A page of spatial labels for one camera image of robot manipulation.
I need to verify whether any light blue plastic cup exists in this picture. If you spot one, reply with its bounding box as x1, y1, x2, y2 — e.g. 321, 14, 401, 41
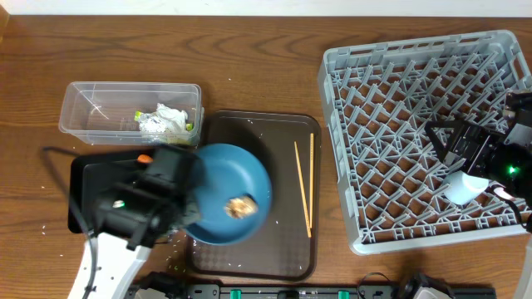
443, 171, 490, 205

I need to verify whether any orange carrot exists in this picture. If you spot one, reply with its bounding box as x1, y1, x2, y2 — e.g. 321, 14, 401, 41
136, 154, 153, 164

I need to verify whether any dark blue plate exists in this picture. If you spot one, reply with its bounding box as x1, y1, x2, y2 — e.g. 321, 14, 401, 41
185, 144, 273, 245

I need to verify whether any yellow green snack wrapper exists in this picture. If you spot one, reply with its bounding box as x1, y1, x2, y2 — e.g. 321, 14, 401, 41
133, 110, 195, 133

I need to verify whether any white napkin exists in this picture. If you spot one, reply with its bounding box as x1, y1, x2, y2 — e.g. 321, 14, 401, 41
137, 103, 189, 134

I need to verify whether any pink plastic cup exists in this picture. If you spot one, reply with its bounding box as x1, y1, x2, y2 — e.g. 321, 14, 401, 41
493, 186, 515, 200

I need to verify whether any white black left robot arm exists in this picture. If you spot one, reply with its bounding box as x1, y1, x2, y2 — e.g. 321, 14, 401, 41
68, 174, 200, 298

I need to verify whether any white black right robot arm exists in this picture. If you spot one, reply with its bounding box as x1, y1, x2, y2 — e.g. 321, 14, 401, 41
425, 120, 531, 206

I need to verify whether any grey plastic dishwasher rack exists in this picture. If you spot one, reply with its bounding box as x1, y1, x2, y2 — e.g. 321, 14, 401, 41
318, 30, 531, 255

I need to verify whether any brown food scrap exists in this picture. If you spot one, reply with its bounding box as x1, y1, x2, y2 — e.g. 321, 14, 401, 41
224, 195, 259, 219

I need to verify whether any black flat tray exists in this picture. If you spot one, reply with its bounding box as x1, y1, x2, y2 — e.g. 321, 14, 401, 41
69, 148, 155, 230

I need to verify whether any clear plastic bin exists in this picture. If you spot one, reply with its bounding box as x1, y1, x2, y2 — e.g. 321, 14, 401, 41
59, 81, 204, 146

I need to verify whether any brown checkered serving tray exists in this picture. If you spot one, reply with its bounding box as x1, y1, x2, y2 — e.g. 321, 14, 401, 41
185, 110, 321, 281

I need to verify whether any left wooden chopstick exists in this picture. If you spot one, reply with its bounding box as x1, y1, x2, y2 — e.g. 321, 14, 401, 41
293, 141, 312, 238

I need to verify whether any black rail with green knobs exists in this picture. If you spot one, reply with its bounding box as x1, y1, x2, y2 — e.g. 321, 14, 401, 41
124, 272, 497, 299

